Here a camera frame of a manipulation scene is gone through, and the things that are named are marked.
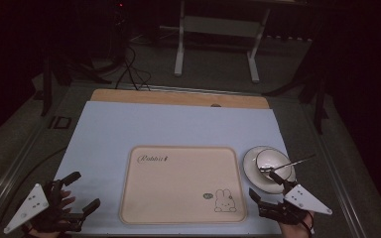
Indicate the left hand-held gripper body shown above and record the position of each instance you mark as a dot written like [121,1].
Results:
[29,205]

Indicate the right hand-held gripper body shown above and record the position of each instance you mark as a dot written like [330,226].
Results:
[306,200]

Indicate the white ceramic bowl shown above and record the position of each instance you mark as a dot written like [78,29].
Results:
[273,160]

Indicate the metal spoon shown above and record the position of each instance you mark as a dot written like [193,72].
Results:
[294,163]

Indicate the white ceramic plate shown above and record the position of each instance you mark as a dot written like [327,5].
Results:
[251,168]

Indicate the person's left hand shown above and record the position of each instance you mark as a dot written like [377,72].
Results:
[66,201]

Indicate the person's right hand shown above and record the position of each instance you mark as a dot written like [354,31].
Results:
[297,230]

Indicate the black square floor plate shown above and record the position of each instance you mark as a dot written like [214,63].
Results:
[60,122]

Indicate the light blue table sheet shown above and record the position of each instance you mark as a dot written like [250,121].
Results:
[119,132]

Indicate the beige placemat with rabbit print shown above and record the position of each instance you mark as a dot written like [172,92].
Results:
[182,188]

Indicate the dark metal stand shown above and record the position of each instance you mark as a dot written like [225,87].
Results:
[48,89]
[319,105]

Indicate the white metal table frame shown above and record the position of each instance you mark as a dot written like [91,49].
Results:
[179,49]

